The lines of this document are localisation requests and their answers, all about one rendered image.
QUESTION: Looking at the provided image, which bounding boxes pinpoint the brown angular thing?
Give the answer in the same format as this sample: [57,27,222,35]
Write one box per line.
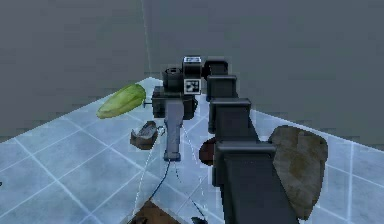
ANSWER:
[127,199,182,224]

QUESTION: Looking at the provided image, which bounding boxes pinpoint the brown grey rounded lump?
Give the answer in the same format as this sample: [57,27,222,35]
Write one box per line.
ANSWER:
[268,124,329,221]

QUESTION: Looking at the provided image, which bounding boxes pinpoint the dark red round thing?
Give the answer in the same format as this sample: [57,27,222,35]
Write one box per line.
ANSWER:
[198,136,217,167]

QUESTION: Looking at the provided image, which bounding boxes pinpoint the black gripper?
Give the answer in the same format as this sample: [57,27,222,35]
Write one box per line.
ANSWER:
[143,66,210,224]

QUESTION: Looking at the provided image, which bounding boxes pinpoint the green lettuce head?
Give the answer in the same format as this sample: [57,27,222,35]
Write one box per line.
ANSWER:
[96,82,147,120]

